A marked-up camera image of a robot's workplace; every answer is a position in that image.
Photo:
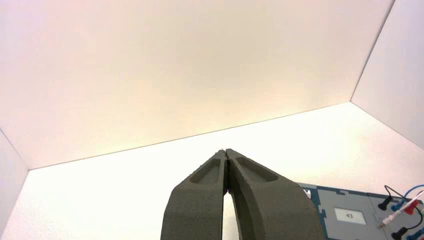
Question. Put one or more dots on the small white display screen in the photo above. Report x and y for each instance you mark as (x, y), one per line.
(349, 216)

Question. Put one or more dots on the teal and grey task box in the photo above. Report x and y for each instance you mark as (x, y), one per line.
(344, 198)

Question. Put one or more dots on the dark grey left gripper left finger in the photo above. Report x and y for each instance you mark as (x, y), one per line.
(195, 205)

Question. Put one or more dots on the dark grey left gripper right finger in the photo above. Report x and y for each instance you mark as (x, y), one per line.
(275, 212)

